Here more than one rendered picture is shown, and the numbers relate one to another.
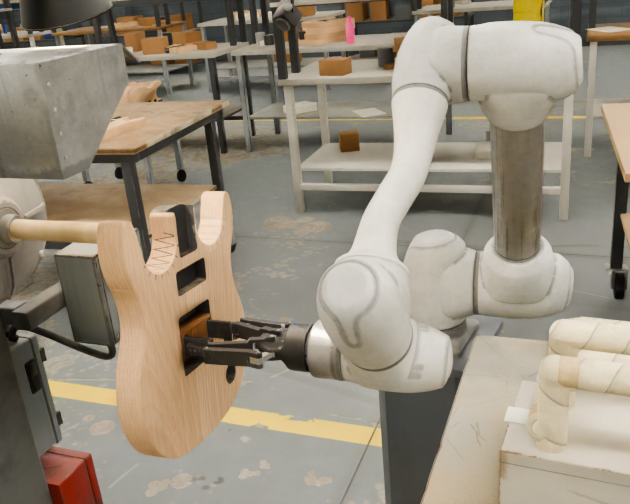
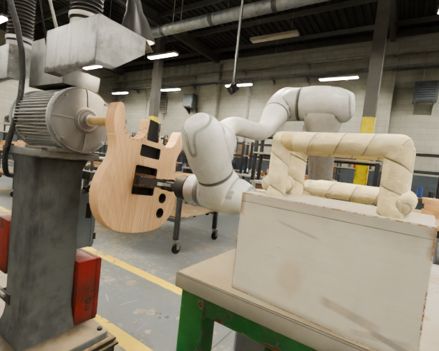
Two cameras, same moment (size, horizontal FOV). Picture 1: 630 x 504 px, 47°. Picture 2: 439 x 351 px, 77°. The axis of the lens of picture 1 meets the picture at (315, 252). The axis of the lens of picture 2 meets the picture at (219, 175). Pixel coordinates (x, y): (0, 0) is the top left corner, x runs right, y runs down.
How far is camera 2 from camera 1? 55 cm
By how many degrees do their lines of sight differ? 22
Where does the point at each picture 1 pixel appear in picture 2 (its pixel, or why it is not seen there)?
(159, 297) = (128, 147)
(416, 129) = (268, 116)
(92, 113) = (120, 51)
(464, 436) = not seen: hidden behind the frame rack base
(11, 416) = (69, 219)
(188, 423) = (125, 217)
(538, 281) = not seen: hidden behind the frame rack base
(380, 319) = (207, 138)
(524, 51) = (325, 92)
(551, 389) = (276, 147)
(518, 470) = (250, 206)
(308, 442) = not seen: hidden behind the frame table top
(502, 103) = (313, 118)
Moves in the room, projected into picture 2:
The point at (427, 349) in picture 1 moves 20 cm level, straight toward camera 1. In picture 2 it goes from (238, 184) to (209, 189)
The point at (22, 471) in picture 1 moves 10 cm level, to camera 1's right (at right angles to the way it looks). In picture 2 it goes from (64, 246) to (84, 251)
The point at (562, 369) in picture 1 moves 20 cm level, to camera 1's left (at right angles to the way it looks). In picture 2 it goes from (284, 134) to (168, 124)
